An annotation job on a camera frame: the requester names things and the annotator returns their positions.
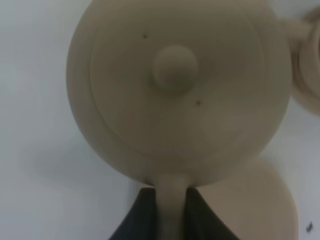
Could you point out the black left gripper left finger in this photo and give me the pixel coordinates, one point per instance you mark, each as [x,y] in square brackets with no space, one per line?
[141,222]

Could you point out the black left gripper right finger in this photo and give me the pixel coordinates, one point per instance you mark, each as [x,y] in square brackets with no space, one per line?
[200,222]

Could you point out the beige ceramic teapot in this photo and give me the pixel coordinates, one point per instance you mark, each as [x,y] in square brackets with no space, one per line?
[178,94]

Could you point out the beige teapot saucer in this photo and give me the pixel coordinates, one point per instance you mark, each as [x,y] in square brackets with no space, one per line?
[255,203]

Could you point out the far beige teacup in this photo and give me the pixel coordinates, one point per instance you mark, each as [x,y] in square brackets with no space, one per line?
[309,55]

